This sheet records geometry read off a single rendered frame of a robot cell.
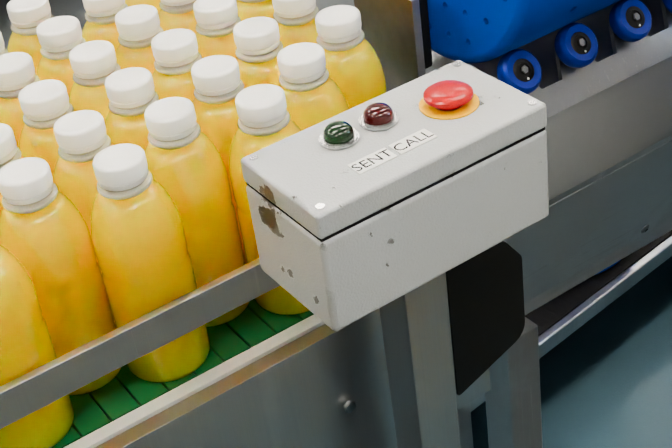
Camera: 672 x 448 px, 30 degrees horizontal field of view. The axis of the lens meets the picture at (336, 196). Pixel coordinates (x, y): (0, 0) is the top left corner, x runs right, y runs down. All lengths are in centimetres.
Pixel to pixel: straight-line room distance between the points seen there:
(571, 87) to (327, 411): 42
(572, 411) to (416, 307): 130
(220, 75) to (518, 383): 61
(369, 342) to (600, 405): 122
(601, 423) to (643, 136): 95
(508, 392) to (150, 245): 64
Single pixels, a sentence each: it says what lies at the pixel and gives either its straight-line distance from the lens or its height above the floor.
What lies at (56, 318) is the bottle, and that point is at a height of 98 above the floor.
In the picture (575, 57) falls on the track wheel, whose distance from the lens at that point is 126.
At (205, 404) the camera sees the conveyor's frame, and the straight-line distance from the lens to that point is 100.
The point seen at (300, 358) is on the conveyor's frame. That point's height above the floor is 89.
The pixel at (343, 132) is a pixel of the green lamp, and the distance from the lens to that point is 87.
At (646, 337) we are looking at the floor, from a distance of 239.
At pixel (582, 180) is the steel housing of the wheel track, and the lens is 130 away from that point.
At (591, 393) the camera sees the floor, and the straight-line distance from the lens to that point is 227.
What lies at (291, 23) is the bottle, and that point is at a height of 107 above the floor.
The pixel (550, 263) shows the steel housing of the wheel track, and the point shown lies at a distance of 140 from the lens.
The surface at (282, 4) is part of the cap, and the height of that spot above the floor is 109.
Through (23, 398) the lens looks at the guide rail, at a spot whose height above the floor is 97.
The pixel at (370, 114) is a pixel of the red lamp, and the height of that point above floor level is 111.
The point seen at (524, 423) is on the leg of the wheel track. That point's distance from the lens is 152.
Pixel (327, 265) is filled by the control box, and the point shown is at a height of 106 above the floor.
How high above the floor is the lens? 156
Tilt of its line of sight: 34 degrees down
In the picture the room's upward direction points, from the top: 8 degrees counter-clockwise
